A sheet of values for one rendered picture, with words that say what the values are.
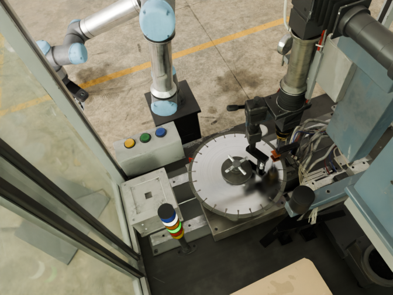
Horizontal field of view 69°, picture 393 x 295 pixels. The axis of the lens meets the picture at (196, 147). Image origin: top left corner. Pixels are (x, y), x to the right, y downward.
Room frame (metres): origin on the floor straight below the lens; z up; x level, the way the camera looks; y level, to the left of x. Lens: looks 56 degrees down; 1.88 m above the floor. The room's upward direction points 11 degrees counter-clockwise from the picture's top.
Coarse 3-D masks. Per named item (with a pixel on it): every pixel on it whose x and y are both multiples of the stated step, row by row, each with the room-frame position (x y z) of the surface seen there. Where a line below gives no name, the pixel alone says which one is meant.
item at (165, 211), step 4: (164, 204) 0.32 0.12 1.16; (168, 204) 0.32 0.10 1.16; (160, 208) 0.31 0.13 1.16; (164, 208) 0.31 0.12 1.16; (168, 208) 0.31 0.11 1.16; (172, 208) 0.31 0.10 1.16; (160, 212) 0.30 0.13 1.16; (164, 212) 0.30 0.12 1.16; (168, 212) 0.30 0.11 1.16; (172, 212) 0.29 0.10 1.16; (160, 216) 0.29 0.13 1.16; (164, 216) 0.29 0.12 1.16; (168, 216) 0.29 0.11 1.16; (172, 216) 0.29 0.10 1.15; (164, 220) 0.28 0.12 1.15; (168, 220) 0.28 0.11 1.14; (172, 220) 0.28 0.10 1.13
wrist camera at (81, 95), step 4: (68, 80) 1.00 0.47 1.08; (64, 84) 0.98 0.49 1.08; (68, 84) 0.98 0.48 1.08; (72, 84) 0.98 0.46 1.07; (76, 84) 0.98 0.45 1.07; (68, 88) 0.96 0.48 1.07; (72, 88) 0.96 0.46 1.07; (76, 88) 0.96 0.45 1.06; (80, 88) 0.97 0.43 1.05; (72, 92) 0.95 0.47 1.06; (76, 92) 0.95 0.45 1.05; (80, 92) 0.95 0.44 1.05; (84, 92) 0.95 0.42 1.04; (76, 96) 0.93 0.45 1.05; (80, 96) 0.93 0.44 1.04; (84, 96) 0.93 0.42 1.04; (88, 96) 0.95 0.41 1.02; (80, 100) 0.92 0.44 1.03; (84, 100) 0.92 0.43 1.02
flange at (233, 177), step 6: (234, 156) 0.54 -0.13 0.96; (228, 162) 0.52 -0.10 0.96; (246, 162) 0.51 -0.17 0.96; (222, 168) 0.50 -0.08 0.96; (246, 168) 0.48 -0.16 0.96; (222, 174) 0.48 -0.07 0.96; (228, 174) 0.47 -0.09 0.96; (234, 174) 0.47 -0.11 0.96; (240, 174) 0.46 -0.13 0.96; (246, 174) 0.46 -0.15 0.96; (228, 180) 0.45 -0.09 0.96; (234, 180) 0.45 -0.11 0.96; (240, 180) 0.44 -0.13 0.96; (246, 180) 0.44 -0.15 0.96
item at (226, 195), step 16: (208, 144) 0.63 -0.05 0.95; (224, 144) 0.61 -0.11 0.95; (240, 144) 0.60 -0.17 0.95; (256, 144) 0.58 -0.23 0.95; (208, 160) 0.55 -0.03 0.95; (224, 160) 0.54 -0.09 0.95; (256, 160) 0.51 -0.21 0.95; (272, 160) 0.50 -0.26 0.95; (192, 176) 0.50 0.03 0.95; (208, 176) 0.49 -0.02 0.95; (256, 176) 0.45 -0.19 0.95; (272, 176) 0.44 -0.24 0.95; (208, 192) 0.43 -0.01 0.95; (224, 192) 0.42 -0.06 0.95; (240, 192) 0.40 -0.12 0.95; (256, 192) 0.39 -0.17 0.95; (272, 192) 0.38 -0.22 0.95; (224, 208) 0.36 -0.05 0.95; (240, 208) 0.35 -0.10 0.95; (256, 208) 0.33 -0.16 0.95
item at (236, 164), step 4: (228, 156) 0.53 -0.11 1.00; (232, 160) 0.51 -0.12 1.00; (236, 160) 0.50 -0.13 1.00; (240, 160) 0.50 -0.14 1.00; (244, 160) 0.50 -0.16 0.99; (232, 164) 0.49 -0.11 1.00; (236, 164) 0.48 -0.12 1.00; (240, 164) 0.48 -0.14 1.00; (228, 168) 0.48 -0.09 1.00; (232, 168) 0.48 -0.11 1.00; (236, 168) 0.47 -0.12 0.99; (240, 168) 0.47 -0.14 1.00; (244, 172) 0.45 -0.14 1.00
